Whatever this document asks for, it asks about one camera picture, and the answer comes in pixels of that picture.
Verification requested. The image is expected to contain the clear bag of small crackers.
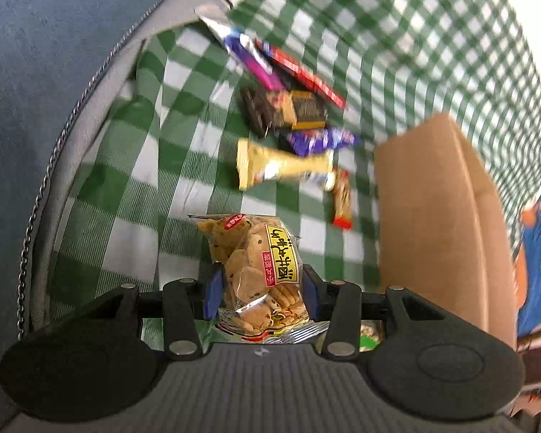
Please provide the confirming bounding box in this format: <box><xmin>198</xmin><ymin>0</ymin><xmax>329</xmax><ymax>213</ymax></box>
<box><xmin>188</xmin><ymin>213</ymin><xmax>330</xmax><ymax>344</ymax></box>

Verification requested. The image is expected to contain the grey zippered cover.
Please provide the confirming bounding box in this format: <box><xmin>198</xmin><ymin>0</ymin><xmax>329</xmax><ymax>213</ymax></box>
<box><xmin>18</xmin><ymin>0</ymin><xmax>235</xmax><ymax>341</ymax></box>

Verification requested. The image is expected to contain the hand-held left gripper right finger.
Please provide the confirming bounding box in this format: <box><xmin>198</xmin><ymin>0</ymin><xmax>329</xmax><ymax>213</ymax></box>
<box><xmin>300</xmin><ymin>264</ymin><xmax>438</xmax><ymax>362</ymax></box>

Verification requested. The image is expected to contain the green white checkered cloth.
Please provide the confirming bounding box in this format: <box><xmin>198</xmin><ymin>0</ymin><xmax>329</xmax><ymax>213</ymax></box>
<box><xmin>45</xmin><ymin>0</ymin><xmax>541</xmax><ymax>357</ymax></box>

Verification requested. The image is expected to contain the cardboard box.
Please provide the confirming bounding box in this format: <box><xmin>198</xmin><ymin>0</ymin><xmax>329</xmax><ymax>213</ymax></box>
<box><xmin>373</xmin><ymin>113</ymin><xmax>518</xmax><ymax>350</ymax></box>

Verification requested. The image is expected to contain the yellow snack packet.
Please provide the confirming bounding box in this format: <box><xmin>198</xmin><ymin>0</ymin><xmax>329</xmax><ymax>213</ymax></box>
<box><xmin>236</xmin><ymin>139</ymin><xmax>337</xmax><ymax>191</ymax></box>

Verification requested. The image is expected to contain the long purple silver snack packet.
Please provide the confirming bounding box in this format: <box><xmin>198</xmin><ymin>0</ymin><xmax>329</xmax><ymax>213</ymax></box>
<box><xmin>198</xmin><ymin>6</ymin><xmax>286</xmax><ymax>93</ymax></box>

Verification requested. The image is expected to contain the long red snack packet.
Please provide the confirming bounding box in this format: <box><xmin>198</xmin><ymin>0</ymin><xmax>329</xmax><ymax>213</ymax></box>
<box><xmin>256</xmin><ymin>40</ymin><xmax>349</xmax><ymax>110</ymax></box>

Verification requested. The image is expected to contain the red orange snack packet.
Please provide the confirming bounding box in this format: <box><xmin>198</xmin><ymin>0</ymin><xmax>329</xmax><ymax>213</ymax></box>
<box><xmin>331</xmin><ymin>168</ymin><xmax>355</xmax><ymax>231</ymax></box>

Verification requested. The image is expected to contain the black cracker packet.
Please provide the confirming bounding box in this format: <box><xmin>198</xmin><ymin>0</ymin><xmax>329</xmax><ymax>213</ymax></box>
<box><xmin>240</xmin><ymin>86</ymin><xmax>298</xmax><ymax>138</ymax></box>
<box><xmin>289</xmin><ymin>90</ymin><xmax>329</xmax><ymax>130</ymax></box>

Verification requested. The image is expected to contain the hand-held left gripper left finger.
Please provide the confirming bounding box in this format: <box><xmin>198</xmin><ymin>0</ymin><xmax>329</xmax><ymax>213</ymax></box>
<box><xmin>83</xmin><ymin>264</ymin><xmax>226</xmax><ymax>362</ymax></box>

